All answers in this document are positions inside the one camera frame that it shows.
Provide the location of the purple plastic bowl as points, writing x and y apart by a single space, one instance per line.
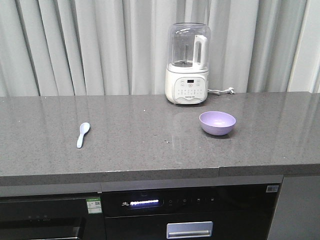
217 123

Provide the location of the light blue plastic spoon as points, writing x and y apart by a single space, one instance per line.
83 129

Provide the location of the white blender with clear jar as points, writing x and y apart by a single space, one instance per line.
187 68

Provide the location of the green energy label sticker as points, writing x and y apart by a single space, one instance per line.
94 205

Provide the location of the black built-in dishwasher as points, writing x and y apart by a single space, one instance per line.
240 207

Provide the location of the grey pleated curtain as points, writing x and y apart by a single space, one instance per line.
119 47

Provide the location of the black built-in oven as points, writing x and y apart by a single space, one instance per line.
50 212

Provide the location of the silver dishwasher handle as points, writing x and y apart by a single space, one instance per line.
185 230

